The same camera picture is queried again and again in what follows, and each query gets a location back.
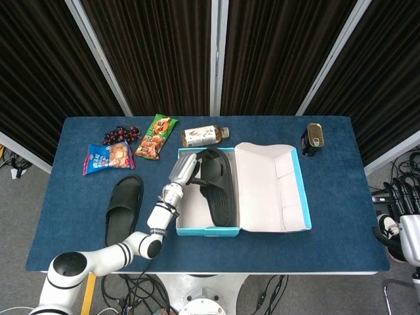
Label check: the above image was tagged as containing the dark red grape bunch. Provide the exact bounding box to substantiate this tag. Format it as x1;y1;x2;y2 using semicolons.
101;126;142;146

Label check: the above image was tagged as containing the blue snack bag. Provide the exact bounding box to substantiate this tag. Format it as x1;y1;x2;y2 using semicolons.
82;140;136;177

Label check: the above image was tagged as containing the dark ribbed partition panel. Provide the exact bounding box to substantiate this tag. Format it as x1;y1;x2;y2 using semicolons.
221;0;357;116
304;0;420;165
0;0;125;165
81;0;213;116

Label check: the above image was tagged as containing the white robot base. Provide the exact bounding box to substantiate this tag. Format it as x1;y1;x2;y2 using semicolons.
154;274;247;315

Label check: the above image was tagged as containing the black rubber slipper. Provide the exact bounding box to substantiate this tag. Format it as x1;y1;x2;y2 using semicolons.
104;175;144;247
196;148;240;228

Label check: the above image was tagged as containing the white table frame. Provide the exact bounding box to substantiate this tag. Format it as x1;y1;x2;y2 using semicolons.
39;270;378;277

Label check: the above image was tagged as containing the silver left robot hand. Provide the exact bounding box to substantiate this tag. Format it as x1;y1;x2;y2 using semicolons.
168;152;211;186

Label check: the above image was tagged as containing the green snack bag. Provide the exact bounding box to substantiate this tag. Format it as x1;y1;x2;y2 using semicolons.
135;113;180;161

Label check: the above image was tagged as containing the blue table cover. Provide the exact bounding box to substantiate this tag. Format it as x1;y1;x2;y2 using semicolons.
26;115;391;274

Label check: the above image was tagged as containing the light blue shoe box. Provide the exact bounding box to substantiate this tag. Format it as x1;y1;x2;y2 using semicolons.
176;142;312;237

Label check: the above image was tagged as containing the white partition post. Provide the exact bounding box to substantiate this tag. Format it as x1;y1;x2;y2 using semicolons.
295;0;373;116
64;0;134;116
209;0;230;116

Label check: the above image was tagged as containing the black power strip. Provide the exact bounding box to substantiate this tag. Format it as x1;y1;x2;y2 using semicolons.
370;195;400;206

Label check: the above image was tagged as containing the yellow tea bottle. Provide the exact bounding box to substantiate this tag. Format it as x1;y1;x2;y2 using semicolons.
181;124;230;148

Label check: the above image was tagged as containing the metal chair frame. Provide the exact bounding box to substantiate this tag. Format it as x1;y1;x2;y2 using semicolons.
382;278;420;315

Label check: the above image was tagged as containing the dark tin can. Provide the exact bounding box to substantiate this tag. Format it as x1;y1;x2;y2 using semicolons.
300;123;326;158

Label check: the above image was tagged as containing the black floor cable bundle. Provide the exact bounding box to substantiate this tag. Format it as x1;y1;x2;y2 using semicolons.
367;150;420;219
0;144;33;180
100;274;177;315

